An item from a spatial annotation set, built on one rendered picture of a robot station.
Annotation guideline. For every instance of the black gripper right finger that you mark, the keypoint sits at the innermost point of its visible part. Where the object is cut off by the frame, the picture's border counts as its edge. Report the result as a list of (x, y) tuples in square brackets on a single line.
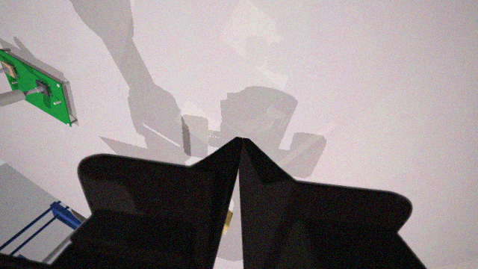
[(272, 201)]

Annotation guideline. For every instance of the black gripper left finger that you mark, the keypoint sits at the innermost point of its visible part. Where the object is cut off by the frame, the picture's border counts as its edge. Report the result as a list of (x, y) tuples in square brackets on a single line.
[(199, 194)]

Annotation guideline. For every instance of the green circuit board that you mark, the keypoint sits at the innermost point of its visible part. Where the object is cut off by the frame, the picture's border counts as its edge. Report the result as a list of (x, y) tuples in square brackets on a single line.
[(34, 87)]

